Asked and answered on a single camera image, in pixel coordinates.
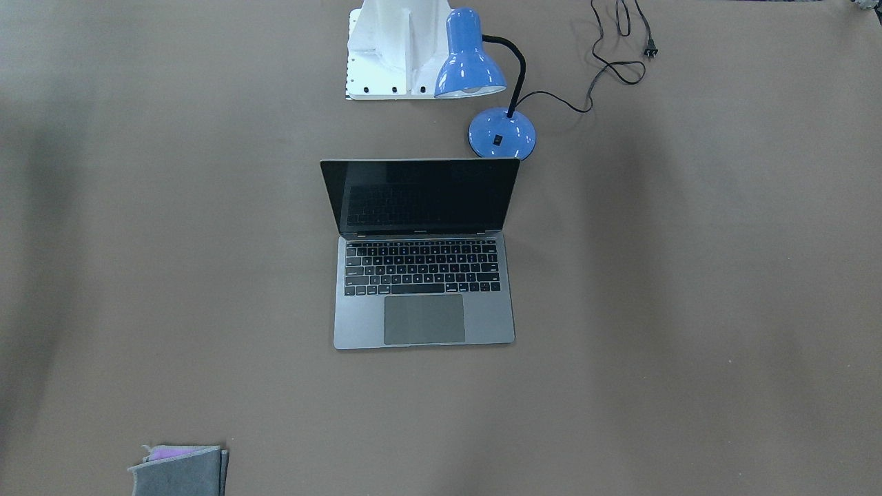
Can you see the grey laptop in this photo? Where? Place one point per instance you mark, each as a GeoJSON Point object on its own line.
{"type": "Point", "coordinates": [421, 251]}

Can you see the blue desk lamp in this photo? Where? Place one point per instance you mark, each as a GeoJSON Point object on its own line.
{"type": "Point", "coordinates": [499, 132]}

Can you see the grey folded cloth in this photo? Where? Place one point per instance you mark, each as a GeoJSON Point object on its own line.
{"type": "Point", "coordinates": [181, 470]}

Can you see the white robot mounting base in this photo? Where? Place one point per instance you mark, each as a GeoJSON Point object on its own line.
{"type": "Point", "coordinates": [396, 49]}

